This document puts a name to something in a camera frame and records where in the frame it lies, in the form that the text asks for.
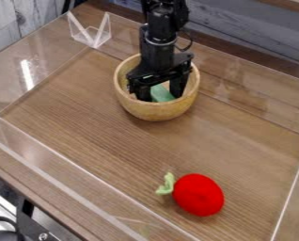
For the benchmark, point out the green rectangular block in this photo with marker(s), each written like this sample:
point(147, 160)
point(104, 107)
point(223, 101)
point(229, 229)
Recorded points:
point(160, 94)

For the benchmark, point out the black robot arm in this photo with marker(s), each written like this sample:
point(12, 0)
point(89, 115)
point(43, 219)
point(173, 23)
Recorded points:
point(165, 17)

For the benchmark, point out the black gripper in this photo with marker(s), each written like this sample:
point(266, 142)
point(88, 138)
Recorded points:
point(160, 65)

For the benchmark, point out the red plush tomato toy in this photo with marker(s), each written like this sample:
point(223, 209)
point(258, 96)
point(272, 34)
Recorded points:
point(195, 192)

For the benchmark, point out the light wooden bowl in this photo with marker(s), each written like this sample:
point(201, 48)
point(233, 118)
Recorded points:
point(152, 111)

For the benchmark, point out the clear acrylic corner bracket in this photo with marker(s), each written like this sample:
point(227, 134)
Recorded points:
point(92, 36)

